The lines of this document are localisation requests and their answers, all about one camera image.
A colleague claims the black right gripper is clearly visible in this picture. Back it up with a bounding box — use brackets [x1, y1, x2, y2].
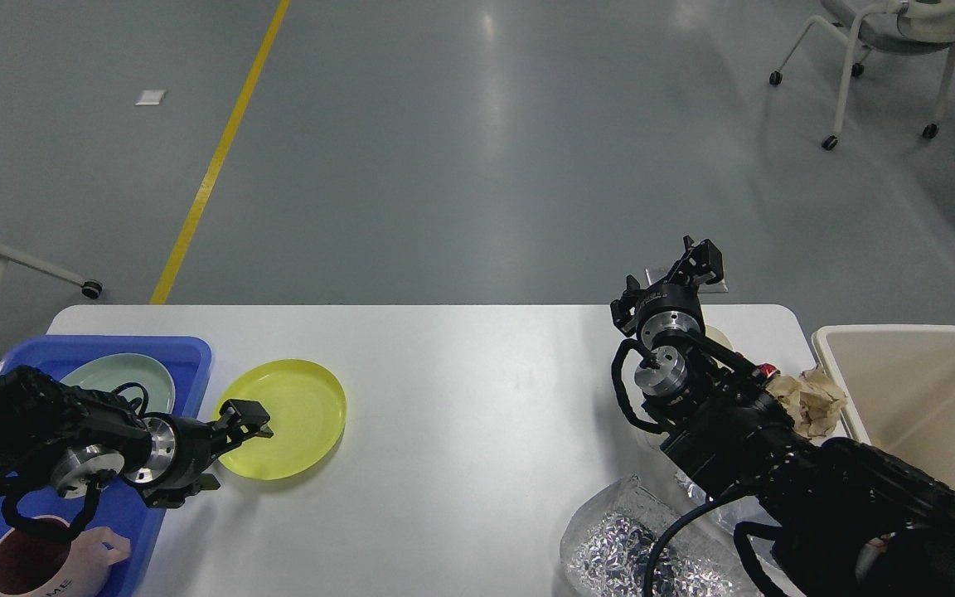
[609, 235, 725, 347]

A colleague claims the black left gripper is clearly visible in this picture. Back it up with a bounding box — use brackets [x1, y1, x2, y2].
[124, 400, 275, 509]

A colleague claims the yellow plastic plate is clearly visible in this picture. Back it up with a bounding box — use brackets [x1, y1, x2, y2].
[217, 359, 347, 481]

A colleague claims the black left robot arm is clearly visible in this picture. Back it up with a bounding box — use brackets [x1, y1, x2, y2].
[0, 366, 273, 545]

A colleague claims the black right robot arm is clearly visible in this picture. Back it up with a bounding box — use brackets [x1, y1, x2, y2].
[610, 235, 955, 596]

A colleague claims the small white cup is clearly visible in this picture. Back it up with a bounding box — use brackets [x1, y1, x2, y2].
[705, 323, 734, 352]

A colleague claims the blue plastic tray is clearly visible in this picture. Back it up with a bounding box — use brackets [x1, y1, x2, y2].
[0, 335, 212, 596]

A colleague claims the pale green plate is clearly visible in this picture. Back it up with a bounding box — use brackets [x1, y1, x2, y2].
[61, 354, 176, 413]

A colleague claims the crumpled brown paper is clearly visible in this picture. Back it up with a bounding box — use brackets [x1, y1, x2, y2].
[766, 366, 850, 439]

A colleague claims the pink mug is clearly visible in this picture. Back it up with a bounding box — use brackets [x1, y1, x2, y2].
[0, 527, 130, 596]

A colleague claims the crumpled silver foil wrapper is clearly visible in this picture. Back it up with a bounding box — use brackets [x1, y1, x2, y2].
[560, 475, 759, 596]

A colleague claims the beige plastic bin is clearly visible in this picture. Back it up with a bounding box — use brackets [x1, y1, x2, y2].
[812, 324, 955, 488]

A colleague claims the white chair top right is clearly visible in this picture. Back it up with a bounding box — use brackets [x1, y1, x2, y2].
[768, 1, 955, 152]

